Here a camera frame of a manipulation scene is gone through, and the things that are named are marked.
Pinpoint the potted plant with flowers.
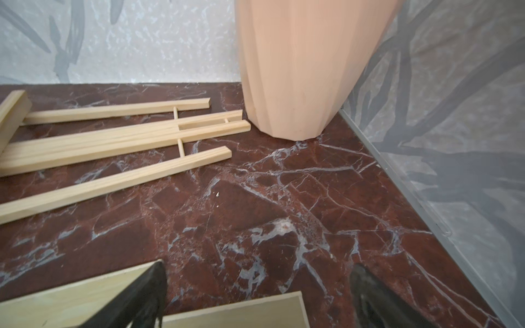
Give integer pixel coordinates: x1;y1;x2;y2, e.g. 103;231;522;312
235;1;402;141

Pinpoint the wooden easel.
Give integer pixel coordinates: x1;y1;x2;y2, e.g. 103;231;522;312
1;90;251;224

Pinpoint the plywood board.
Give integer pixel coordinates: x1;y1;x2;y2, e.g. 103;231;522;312
1;259;162;327
162;291;310;327

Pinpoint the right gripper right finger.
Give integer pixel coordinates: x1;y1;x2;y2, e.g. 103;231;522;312
349;263;435;327

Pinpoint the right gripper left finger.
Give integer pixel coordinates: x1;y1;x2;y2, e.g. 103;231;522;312
81;261;168;327

